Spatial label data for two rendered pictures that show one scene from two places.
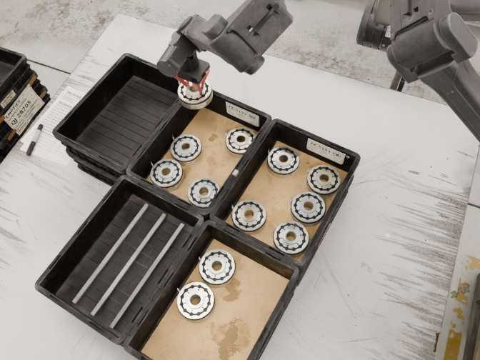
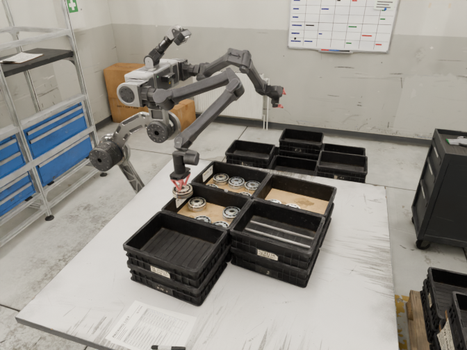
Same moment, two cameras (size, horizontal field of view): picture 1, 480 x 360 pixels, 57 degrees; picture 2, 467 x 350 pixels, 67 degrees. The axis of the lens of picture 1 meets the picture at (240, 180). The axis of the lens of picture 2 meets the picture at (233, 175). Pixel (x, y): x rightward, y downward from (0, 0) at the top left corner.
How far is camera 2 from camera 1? 1.88 m
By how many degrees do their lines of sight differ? 68
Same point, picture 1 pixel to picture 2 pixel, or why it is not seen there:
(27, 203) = (233, 337)
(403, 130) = not seen: hidden behind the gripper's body
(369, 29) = (167, 128)
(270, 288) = (277, 193)
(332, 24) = (21, 261)
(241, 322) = (295, 200)
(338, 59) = (61, 257)
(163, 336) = not seen: hidden behind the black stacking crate
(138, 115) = (169, 252)
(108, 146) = (195, 263)
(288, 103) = (156, 209)
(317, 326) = not seen: hidden behind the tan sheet
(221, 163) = (210, 212)
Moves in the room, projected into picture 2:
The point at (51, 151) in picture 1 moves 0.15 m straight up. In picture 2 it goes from (181, 332) to (178, 308)
